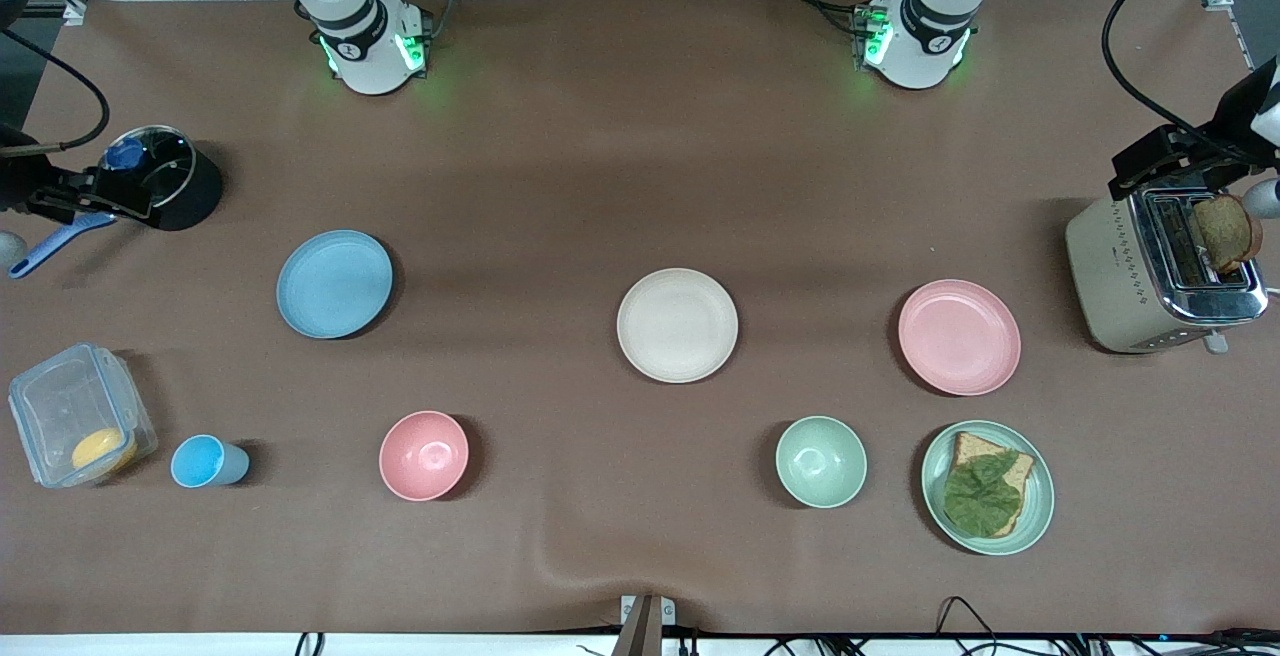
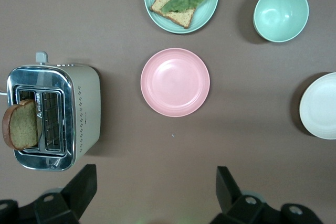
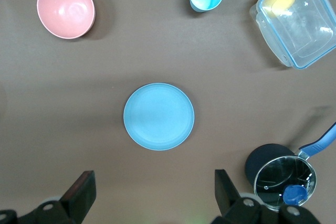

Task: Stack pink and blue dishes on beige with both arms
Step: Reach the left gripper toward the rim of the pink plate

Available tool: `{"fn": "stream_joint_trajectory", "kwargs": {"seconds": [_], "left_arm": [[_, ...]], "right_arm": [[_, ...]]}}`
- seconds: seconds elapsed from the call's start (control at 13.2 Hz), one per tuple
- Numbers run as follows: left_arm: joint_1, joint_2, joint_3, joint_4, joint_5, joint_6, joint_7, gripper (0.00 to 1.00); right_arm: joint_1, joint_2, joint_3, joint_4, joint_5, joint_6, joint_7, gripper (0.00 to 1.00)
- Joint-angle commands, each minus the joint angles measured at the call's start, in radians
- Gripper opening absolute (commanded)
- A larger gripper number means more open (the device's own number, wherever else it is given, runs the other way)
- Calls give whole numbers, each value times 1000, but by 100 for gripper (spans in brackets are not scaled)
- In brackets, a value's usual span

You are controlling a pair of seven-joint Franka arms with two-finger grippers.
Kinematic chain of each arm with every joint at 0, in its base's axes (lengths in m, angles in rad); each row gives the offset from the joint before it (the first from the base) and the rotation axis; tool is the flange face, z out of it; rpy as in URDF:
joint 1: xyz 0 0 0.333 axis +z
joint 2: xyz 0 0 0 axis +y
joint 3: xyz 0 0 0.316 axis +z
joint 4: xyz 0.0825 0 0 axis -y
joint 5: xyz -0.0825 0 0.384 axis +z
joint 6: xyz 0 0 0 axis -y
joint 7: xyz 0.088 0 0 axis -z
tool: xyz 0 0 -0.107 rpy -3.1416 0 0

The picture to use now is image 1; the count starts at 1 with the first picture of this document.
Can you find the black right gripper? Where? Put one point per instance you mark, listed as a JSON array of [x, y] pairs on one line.
[[18, 184]]

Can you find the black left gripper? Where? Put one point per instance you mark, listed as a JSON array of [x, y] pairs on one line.
[[1229, 117]]

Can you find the blue plate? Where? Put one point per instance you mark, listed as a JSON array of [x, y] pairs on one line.
[[335, 284]]

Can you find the pink plate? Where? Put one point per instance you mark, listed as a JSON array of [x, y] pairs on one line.
[[959, 337]]

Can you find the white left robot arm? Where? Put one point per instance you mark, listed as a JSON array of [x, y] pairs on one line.
[[920, 46]]

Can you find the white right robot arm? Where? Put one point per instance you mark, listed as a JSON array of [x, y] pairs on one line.
[[360, 46]]

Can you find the brown toast slice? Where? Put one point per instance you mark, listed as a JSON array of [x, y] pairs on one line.
[[1228, 234]]

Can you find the glass lid with blue knob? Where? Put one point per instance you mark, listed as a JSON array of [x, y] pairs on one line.
[[165, 151]]

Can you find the beige and chrome toaster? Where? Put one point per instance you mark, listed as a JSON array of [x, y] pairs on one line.
[[1110, 276]]

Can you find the clear plastic container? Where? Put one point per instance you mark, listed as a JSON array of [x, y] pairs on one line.
[[60, 406]]

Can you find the yellow round food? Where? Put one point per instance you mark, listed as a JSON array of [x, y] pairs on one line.
[[103, 450]]

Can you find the blue cup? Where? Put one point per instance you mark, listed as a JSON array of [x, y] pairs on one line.
[[200, 462]]

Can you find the bread slice with lettuce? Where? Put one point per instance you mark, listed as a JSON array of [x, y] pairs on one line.
[[975, 448]]

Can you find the green plate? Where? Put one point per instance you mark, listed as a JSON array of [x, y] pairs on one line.
[[1040, 506]]

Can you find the green lettuce leaf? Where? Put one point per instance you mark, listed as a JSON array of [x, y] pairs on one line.
[[980, 496]]

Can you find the pink bowl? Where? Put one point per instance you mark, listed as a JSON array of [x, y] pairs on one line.
[[424, 456]]

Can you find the green bowl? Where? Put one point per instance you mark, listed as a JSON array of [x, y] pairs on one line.
[[821, 462]]

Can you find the brown table cloth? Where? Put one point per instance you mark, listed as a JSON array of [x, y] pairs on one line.
[[600, 136]]

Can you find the beige plate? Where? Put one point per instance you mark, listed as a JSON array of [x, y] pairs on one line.
[[677, 326]]

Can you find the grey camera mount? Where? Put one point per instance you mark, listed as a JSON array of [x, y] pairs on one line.
[[642, 626]]

